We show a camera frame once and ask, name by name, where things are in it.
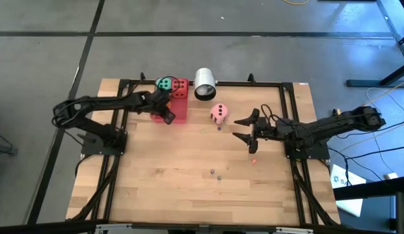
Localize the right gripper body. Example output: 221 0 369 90
255 116 290 142

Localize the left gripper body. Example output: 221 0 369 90
135 90 172 115

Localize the large teal foam die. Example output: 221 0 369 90
155 77 172 92

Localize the large red foam die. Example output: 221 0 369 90
170 77 191 99

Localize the large pink foam die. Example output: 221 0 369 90
209 103 230 125

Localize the pink plastic tray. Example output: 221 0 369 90
150 77 191 125

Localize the white cylinder with black opening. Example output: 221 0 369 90
193 67 219 101

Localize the black floor stand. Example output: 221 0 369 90
346 0 404 88

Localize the white printed box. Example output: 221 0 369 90
330 164 368 218

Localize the black furniture bar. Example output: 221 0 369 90
333 176 404 234

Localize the dark stand leg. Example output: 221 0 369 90
0 131 19 156

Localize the black rig beam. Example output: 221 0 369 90
0 219 404 234

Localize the black right camera cable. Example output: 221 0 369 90
260 103 280 124

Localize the black camera cable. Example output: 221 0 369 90
260 103 280 124
158 75 179 96

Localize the black left camera cable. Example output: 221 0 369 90
158 75 179 96

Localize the black aluminium table frame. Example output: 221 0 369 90
66 71 341 228

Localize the silver frame bracket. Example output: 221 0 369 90
95 223 133 233
275 226 315 234

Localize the black floor cable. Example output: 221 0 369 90
327 120 404 183

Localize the tan floor cable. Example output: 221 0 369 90
360 77 404 146

